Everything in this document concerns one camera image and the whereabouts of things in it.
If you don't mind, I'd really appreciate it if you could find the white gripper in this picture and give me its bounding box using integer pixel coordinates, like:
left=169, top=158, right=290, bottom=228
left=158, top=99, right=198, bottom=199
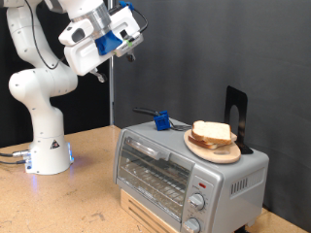
left=58, top=18, right=137, bottom=83

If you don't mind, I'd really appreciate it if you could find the metal spatula with blue block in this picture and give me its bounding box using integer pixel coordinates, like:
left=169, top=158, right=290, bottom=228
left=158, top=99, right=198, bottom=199
left=132, top=107, right=192, bottom=132

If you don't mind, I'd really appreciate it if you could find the glass oven door with handle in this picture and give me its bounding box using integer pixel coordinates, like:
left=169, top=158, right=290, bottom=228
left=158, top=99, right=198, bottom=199
left=115, top=129, right=195, bottom=224

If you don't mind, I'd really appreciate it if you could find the wooden riser under oven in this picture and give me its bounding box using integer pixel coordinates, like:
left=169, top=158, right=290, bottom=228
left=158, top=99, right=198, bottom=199
left=120, top=188, right=173, bottom=233

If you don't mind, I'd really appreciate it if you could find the silver oven knob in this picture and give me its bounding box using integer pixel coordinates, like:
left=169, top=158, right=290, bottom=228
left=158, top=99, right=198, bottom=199
left=188, top=193, right=206, bottom=212
left=183, top=217, right=202, bottom=233

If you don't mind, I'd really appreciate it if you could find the silver toaster oven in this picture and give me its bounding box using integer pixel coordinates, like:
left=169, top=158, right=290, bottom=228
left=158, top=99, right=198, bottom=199
left=113, top=117, right=270, bottom=233

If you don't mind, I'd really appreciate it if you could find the vertical metal pole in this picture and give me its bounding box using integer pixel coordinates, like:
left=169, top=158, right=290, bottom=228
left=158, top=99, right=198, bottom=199
left=107, top=0, right=116, bottom=126

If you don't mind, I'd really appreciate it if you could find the black backdrop curtain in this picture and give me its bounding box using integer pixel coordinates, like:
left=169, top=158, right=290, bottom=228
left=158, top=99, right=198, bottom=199
left=0, top=0, right=111, bottom=149

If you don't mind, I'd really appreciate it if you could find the dark grey backdrop curtain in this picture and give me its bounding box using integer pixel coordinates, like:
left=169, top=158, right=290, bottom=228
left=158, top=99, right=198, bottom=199
left=113, top=0, right=311, bottom=232

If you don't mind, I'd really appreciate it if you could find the black metal bookend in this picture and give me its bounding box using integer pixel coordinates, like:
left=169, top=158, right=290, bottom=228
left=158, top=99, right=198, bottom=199
left=224, top=85, right=255, bottom=155

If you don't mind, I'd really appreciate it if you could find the round wooden cutting board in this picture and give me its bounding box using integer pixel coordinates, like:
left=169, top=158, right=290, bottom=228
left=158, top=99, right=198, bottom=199
left=183, top=128, right=242, bottom=164

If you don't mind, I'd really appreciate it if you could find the white wrist camera blue mount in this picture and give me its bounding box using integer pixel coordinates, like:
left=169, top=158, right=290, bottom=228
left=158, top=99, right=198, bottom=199
left=95, top=0, right=145, bottom=58

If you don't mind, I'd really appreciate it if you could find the metal oven wire rack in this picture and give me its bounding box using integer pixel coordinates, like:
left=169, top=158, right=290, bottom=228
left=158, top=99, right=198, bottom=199
left=121, top=158, right=190, bottom=212

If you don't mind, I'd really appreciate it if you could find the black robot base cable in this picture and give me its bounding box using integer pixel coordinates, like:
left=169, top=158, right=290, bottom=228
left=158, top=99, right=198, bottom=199
left=0, top=158, right=28, bottom=166
left=0, top=149, right=32, bottom=158

